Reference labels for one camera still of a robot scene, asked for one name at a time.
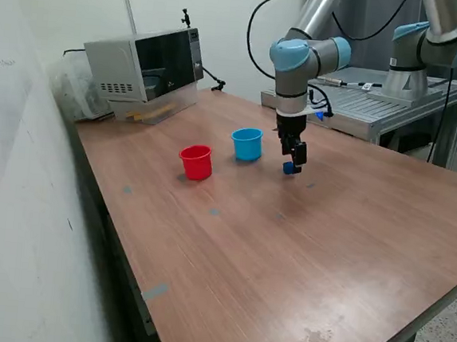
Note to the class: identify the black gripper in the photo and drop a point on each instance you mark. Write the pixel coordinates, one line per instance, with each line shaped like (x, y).
(290, 124)

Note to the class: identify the blue cube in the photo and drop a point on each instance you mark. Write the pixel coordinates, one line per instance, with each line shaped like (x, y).
(287, 168)

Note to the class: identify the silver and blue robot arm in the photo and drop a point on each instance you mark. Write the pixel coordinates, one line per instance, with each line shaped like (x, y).
(288, 80)

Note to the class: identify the aluminium robot base table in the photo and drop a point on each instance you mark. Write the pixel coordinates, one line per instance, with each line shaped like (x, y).
(377, 112)

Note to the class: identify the blue plastic cup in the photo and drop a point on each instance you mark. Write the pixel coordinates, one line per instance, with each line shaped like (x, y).
(247, 148)

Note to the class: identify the red plastic cup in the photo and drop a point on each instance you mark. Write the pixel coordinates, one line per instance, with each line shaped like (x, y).
(195, 166)

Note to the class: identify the small grey-blue sticker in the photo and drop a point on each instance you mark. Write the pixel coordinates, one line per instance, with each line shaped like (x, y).
(127, 190)

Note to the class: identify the silver microwave oven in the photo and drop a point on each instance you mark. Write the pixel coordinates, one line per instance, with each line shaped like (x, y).
(117, 65)

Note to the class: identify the grey tape strip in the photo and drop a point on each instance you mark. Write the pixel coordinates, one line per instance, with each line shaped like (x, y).
(154, 292)

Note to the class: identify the white thin rod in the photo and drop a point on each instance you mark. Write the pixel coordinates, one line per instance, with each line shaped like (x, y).
(130, 14)

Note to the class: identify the crumpled clear plastic bag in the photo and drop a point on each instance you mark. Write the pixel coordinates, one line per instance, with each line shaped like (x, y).
(71, 89)

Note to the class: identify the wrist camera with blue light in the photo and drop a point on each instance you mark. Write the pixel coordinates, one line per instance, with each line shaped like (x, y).
(319, 114)

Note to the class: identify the small black camera mount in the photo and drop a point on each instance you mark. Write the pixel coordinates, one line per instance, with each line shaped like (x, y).
(186, 17)

